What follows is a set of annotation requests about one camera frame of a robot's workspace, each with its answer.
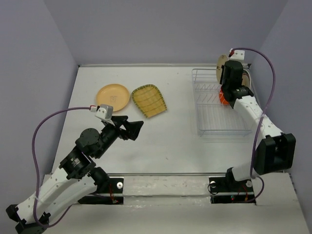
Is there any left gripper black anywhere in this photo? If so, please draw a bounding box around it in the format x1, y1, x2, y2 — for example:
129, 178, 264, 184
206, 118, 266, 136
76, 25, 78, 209
95, 115, 144, 158

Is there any small beige patterned plate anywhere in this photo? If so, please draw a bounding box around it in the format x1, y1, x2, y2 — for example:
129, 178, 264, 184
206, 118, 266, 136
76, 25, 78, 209
216, 54, 229, 84

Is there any white plate green red rim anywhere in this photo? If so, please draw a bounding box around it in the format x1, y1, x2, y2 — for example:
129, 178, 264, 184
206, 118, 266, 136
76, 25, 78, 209
242, 70, 252, 88

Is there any orange round plate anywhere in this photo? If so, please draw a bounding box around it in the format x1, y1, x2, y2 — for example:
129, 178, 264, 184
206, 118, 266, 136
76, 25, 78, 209
219, 89, 229, 105

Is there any round yellow plate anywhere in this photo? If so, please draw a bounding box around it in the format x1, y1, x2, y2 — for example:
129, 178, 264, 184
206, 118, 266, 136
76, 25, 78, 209
96, 84, 130, 112

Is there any beige painted plate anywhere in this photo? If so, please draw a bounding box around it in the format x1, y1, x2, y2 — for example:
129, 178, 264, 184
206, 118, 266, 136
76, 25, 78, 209
242, 71, 250, 87

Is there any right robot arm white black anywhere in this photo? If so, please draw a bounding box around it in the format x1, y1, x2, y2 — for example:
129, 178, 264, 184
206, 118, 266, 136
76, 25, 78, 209
221, 60, 296, 191

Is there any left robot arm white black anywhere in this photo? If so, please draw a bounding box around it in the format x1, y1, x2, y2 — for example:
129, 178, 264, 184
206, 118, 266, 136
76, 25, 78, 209
6, 116, 144, 234

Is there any green yellow woven-pattern plate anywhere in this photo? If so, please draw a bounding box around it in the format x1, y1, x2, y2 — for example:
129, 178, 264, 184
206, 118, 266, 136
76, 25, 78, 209
131, 84, 167, 118

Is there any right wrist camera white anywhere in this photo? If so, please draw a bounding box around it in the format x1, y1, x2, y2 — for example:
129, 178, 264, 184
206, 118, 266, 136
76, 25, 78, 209
228, 49, 245, 61

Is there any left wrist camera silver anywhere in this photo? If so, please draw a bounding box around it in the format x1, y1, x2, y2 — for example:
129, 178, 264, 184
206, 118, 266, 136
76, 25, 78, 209
95, 104, 113, 120

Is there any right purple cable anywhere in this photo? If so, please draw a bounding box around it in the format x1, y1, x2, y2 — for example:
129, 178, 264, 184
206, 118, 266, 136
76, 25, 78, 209
231, 47, 277, 195

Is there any purple cable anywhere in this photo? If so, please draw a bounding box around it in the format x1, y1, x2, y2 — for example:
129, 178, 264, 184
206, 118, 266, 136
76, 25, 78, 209
231, 47, 277, 195
32, 106, 98, 226

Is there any white wire dish rack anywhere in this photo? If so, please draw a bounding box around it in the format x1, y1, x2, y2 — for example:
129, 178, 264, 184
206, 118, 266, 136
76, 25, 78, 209
192, 68, 252, 137

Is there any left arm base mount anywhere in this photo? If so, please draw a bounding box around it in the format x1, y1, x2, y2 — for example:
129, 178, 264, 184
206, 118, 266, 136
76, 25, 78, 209
78, 176, 124, 205

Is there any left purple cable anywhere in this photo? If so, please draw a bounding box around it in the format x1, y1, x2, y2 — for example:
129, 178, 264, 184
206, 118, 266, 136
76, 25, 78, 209
32, 106, 98, 226

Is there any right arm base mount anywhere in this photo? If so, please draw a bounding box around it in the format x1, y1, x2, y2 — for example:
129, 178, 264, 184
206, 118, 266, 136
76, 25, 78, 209
207, 177, 255, 204

